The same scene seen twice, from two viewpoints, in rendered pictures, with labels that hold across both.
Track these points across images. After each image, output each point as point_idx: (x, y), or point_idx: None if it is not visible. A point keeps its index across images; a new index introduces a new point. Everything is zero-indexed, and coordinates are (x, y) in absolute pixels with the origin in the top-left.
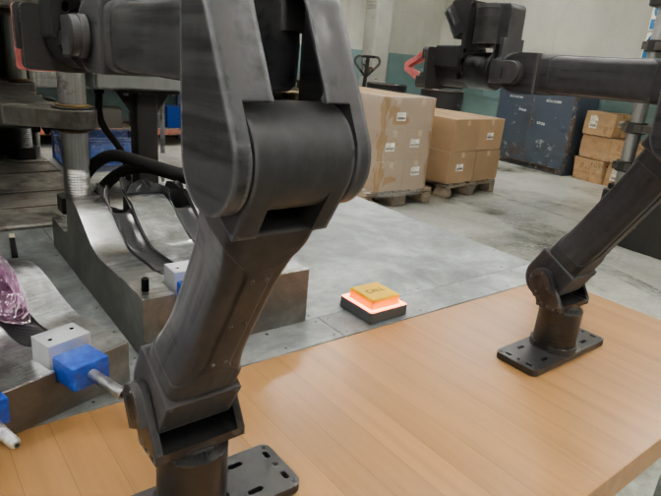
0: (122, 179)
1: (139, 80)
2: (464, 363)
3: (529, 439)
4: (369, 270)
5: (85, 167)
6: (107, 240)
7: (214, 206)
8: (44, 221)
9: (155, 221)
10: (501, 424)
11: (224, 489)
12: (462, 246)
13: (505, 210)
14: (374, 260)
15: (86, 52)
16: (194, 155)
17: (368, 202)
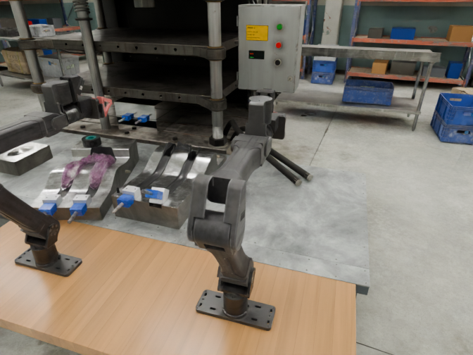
0: (179, 142)
1: (257, 85)
2: (186, 284)
3: (135, 323)
4: (256, 221)
5: (218, 126)
6: (150, 167)
7: None
8: (200, 146)
9: (173, 164)
10: (141, 311)
11: (45, 261)
12: (347, 234)
13: None
14: (272, 218)
15: None
16: None
17: (362, 180)
